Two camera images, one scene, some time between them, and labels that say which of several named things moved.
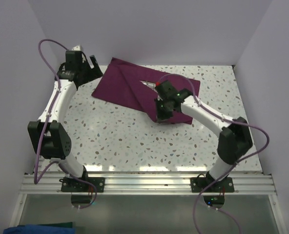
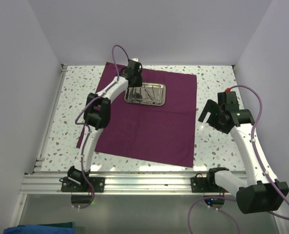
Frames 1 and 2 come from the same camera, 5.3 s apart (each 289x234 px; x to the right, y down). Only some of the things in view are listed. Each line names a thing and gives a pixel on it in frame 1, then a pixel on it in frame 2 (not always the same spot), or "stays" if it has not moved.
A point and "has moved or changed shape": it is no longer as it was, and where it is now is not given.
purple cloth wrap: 121,85 has moved or changed shape
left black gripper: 94,73 → 138,83
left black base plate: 71,185 stays
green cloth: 69,224 stays
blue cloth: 32,229 stays
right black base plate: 225,185 stays
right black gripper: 161,116 → 212,106
